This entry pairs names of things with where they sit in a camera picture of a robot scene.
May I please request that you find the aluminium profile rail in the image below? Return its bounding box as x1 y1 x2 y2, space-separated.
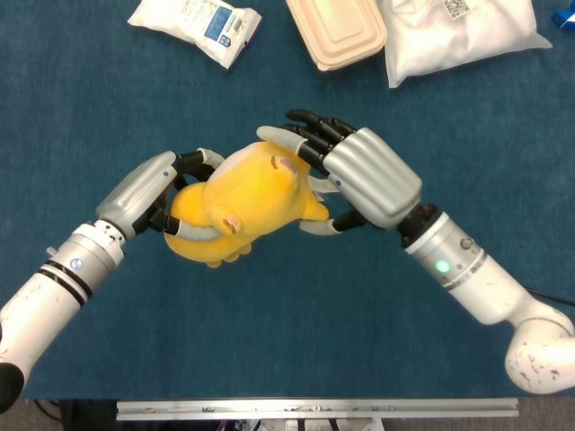
115 398 520 423

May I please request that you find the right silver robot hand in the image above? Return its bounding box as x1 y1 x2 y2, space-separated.
256 109 424 237

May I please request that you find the blue white snake puzzle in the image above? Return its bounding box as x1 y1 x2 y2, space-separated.
552 7 575 31

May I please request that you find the large white plastic bag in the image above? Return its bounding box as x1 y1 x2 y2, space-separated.
374 0 553 90

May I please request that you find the yellow plush toy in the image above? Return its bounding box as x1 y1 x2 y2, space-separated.
163 139 332 269

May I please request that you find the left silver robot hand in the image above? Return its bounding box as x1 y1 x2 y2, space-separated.
95 146 226 246

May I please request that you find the white blue-print snack packet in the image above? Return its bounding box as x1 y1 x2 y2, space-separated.
127 0 263 72

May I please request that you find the blue felt table mat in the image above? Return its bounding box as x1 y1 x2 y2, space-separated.
0 0 575 401

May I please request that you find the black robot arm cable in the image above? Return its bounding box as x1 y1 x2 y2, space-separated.
524 286 575 309

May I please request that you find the beige lidded food container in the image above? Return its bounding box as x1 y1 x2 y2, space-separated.
285 0 389 73

